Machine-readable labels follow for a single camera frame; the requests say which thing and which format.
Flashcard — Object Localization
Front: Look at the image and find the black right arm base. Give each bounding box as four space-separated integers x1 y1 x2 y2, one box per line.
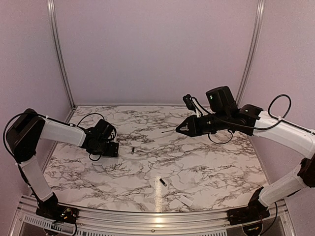
227 198 270 225

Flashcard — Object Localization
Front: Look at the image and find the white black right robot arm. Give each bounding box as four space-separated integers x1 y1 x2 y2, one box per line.
176 86 315 220

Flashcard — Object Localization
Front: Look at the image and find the aluminium front frame rail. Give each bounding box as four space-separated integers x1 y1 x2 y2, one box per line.
9 195 296 236

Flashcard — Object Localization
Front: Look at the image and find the right aluminium frame post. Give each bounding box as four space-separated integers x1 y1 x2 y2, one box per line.
236 0 265 105

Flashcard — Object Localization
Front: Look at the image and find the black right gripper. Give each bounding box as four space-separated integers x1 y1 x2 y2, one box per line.
176 110 230 137

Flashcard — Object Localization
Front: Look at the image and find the white battery cover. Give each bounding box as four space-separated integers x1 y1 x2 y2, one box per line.
178 195 193 207

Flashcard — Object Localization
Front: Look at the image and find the aluminium frame post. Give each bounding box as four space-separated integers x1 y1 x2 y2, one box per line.
236 0 265 105
47 0 76 110

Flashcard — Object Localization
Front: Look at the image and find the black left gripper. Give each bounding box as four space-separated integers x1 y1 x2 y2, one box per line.
92 139 119 157

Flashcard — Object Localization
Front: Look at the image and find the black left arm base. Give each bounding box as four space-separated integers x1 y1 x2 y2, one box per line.
36 194 79 224

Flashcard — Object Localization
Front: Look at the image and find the left aluminium frame post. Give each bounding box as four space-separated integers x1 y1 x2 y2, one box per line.
47 0 76 110

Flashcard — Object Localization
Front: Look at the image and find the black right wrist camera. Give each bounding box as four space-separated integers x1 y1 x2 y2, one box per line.
182 94 196 112

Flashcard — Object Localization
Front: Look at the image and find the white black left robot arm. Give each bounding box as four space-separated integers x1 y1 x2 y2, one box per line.
2 109 119 219

